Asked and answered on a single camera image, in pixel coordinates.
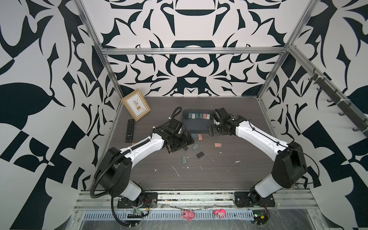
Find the dark grey storage tray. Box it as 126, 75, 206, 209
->
182, 109, 216, 133

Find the black remote control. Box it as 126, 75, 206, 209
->
125, 119, 135, 143

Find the small circuit board right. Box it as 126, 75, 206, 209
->
254, 213, 269, 226

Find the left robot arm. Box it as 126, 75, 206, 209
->
90, 118, 194, 201

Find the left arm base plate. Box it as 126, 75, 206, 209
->
117, 192, 158, 209

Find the grey-blue eraser centre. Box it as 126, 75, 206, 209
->
192, 143, 199, 150

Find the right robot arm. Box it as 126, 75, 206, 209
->
211, 108, 307, 204

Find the black wall hook rail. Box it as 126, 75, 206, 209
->
308, 68, 368, 138

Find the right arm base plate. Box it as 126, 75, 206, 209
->
234, 191, 276, 208

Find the small circuit board left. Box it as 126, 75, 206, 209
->
127, 208, 150, 219

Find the wooden picture frame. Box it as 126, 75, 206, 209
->
121, 89, 151, 121

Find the pink toy right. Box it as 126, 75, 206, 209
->
213, 209, 226, 219

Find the white slotted cable duct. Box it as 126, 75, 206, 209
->
83, 209, 254, 221

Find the pink toy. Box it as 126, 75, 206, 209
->
181, 210, 196, 222
213, 209, 226, 219

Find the pink toy left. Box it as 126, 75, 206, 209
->
181, 210, 196, 222

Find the small circuit board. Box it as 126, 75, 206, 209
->
254, 213, 269, 226
127, 208, 150, 219

